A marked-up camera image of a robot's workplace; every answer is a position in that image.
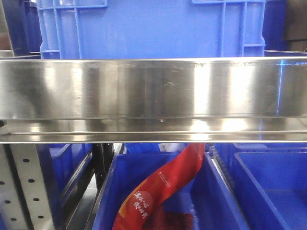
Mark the perforated grey metal upright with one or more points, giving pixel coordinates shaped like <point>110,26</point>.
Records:
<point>29,198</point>

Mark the large blue crate on shelf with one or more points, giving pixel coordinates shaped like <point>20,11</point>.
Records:
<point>111,29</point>

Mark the blue bin right lower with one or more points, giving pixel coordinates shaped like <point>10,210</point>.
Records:
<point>269,182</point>

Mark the red printed snack bag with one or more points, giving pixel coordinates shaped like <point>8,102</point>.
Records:
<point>147,197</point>

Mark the blue bin centre lower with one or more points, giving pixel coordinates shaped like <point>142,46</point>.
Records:
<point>181,189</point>

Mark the blue bin left lower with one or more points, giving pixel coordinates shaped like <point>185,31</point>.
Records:
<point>66,158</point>

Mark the blue bin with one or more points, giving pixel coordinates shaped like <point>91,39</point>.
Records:
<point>181,189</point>
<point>66,158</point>
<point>269,182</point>

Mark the stainless steel shelf rail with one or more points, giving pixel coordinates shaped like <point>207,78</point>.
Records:
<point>241,99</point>

